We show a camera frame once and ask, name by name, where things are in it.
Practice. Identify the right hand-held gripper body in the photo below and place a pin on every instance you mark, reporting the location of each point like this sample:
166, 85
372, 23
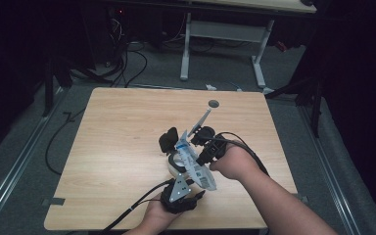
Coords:
217, 147

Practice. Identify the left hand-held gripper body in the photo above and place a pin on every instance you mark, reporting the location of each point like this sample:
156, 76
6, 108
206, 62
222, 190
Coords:
178, 199

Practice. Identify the white and blue snack bag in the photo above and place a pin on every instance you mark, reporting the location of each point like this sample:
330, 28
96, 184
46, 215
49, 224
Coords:
196, 171

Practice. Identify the glass jar with black lid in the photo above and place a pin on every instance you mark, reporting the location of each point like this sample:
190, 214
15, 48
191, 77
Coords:
169, 140

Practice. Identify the person's left hand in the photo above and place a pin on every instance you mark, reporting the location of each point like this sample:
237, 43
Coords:
156, 215

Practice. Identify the person's right hand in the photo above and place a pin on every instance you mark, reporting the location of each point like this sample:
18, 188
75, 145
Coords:
238, 163

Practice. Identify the grey round table grommet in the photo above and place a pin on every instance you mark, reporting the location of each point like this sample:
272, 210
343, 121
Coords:
213, 104

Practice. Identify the white paper scrap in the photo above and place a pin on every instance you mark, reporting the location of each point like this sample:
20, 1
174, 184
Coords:
210, 87

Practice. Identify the grey tape strip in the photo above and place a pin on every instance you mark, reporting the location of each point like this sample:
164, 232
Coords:
303, 198
55, 201

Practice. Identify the black metal stand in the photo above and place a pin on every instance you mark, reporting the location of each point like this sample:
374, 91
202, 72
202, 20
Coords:
316, 107
48, 88

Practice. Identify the white-framed desk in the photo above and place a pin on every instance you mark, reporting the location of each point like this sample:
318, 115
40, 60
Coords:
228, 32

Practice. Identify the small red object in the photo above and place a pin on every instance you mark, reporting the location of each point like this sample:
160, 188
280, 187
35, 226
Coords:
282, 46

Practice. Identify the metal floor rail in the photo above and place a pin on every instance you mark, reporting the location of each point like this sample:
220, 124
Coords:
334, 182
9, 186

